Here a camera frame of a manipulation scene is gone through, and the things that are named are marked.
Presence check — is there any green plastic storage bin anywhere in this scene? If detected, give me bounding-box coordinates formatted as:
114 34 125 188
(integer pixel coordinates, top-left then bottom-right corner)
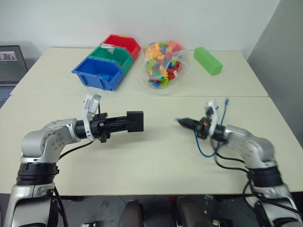
89 44 134 73

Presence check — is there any blue Ethernet cable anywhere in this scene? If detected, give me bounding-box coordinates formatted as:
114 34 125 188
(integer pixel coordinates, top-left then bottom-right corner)
174 97 231 157

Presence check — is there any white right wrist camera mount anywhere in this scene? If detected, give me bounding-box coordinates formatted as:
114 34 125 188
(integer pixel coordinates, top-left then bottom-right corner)
204 99 221 138

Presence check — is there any blue plastic storage bin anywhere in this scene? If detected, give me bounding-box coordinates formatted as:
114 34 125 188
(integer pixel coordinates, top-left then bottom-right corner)
71 57 124 92

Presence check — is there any clear bag of colourful bricks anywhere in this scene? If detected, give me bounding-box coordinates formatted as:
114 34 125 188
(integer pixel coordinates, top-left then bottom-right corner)
134 40 190 91

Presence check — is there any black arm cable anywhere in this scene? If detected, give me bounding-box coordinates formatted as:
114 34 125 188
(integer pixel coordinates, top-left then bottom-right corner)
48 140 96 227
210 138 299 219

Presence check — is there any green rectangular block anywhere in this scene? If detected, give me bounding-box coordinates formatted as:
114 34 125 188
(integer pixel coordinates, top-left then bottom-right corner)
193 46 224 77

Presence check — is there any small black box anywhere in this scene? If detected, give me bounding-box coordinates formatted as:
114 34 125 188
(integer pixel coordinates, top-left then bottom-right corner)
126 110 145 133

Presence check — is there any red plastic storage bin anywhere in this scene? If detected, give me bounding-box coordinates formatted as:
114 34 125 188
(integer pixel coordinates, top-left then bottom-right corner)
101 34 142 60

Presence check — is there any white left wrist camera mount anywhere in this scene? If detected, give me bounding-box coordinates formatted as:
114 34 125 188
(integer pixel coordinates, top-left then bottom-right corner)
80 94 102 142

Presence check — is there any grey partition panel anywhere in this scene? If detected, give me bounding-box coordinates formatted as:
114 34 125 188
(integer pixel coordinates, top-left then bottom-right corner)
246 0 303 152

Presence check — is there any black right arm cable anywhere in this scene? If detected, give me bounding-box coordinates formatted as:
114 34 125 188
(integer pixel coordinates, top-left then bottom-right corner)
210 138 299 219

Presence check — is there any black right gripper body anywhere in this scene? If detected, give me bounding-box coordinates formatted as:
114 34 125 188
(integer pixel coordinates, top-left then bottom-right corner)
195 115 212 140

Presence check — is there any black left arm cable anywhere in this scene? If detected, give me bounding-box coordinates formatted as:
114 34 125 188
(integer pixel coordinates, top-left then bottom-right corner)
48 140 96 227

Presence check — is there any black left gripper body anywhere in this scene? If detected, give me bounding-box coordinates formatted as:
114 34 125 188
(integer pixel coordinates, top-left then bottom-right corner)
90 113 112 144

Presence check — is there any grey laptop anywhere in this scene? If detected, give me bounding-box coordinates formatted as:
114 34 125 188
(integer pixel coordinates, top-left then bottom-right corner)
0 44 29 107

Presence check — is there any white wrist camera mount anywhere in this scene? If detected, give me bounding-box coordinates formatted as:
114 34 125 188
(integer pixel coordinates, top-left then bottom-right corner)
204 99 221 138
80 94 102 142

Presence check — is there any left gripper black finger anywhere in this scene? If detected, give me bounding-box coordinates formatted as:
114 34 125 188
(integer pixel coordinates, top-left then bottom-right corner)
108 115 130 124
108 121 138 133

